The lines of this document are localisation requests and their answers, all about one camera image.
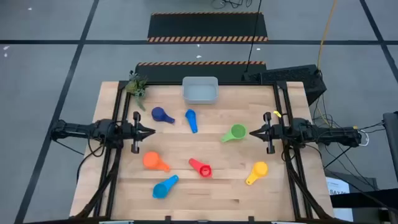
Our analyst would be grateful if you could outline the small blue measuring cup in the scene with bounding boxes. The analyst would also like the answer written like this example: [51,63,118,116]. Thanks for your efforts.
[185,109,199,134]

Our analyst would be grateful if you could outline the black cart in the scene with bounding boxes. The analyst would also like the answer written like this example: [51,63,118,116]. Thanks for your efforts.
[323,169,398,224]

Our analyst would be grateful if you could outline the black aluminium table frame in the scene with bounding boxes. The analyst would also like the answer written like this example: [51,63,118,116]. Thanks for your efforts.
[74,80,335,222]

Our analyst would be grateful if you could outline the white paper sign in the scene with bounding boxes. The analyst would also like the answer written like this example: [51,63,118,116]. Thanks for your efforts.
[325,176,354,222]

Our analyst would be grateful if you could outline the artificial succulent plant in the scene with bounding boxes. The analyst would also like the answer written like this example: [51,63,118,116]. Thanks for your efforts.
[126,70,149,112]

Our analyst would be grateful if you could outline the grey plastic basket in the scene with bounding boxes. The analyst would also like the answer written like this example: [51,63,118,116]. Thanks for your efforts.
[182,76,220,105]

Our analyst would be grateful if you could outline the red measuring cup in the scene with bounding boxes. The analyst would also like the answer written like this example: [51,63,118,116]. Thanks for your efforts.
[188,158,213,179]

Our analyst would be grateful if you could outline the yellow hanging cable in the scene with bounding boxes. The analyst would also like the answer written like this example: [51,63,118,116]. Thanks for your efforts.
[316,0,338,71]

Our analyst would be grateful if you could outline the yellow measuring cup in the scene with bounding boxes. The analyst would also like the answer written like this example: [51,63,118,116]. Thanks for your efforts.
[245,161,269,186]

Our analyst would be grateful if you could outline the orange measuring cup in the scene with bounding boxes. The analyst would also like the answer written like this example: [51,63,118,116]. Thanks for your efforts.
[142,151,171,172]

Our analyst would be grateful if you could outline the black right arm base cable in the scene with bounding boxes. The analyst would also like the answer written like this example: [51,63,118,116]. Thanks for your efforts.
[312,93,386,190]

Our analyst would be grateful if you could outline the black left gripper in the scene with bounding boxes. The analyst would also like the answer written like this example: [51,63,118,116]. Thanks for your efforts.
[120,111,156,154]

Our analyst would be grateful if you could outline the black hazard-striped floor mat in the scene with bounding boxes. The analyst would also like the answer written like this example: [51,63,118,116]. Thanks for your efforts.
[134,61,267,83]
[147,11,269,43]

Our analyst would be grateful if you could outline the black arm base cable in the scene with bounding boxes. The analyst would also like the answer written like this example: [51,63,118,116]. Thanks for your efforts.
[312,93,386,190]
[76,143,106,184]

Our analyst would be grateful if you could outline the dark grey panel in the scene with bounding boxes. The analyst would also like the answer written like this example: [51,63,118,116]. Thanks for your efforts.
[382,111,398,183]

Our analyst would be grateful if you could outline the white cable loop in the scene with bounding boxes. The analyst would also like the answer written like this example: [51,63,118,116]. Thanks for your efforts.
[357,129,370,147]

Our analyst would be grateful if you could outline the black hanging cable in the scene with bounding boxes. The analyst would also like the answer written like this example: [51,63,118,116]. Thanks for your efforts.
[245,0,262,74]

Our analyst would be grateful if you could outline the black left arm base cable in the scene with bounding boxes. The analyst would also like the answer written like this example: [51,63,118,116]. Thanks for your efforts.
[76,143,106,184]

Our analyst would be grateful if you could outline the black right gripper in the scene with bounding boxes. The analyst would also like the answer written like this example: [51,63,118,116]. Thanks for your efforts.
[249,111,286,155]

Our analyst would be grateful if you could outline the navy blue measuring cup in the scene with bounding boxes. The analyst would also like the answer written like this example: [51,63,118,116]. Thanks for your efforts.
[151,106,175,124]

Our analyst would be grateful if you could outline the light blue measuring cup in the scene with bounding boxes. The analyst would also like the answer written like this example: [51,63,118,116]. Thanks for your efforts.
[152,174,180,199]

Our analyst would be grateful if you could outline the black computer case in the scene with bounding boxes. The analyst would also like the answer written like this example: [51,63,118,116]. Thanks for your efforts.
[241,64,328,106]

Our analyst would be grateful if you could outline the green measuring cup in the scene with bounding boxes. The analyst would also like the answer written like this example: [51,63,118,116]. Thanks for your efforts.
[221,123,248,143]

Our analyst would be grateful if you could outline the coiled black floor cable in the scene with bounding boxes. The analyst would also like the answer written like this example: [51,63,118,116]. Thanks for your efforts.
[211,0,253,9]

